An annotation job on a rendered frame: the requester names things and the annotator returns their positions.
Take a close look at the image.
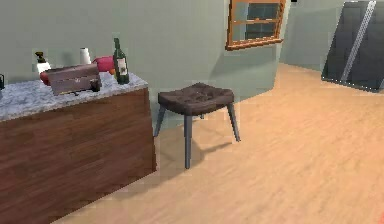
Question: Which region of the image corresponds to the white soap dispenser bottle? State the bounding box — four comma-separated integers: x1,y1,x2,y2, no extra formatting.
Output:
34,51,52,75

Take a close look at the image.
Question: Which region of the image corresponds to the white paper roll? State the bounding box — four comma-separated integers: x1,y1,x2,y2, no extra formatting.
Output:
79,47,92,66

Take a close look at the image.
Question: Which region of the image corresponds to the red apple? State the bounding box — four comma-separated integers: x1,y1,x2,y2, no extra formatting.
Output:
39,71,52,87

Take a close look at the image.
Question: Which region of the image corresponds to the green wine bottle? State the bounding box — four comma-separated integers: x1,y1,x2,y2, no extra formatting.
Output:
112,37,131,86

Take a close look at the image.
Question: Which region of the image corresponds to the dark grey fridge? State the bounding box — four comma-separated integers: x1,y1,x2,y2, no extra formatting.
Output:
320,0,384,94

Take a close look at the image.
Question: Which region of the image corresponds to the brown toaster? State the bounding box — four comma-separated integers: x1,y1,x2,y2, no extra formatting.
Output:
46,63,102,97

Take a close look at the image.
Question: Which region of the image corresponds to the wooden counter with marble top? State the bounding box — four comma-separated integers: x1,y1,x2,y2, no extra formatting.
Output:
0,71,158,224

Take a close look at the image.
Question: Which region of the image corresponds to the red pink pot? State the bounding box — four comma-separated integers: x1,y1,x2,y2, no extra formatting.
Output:
92,55,116,73

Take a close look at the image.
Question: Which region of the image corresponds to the brown cushioned stool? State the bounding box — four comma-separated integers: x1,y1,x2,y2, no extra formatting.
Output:
153,82,241,170

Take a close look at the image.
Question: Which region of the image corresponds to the wooden framed window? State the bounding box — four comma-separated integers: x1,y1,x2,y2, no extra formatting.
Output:
225,0,287,52

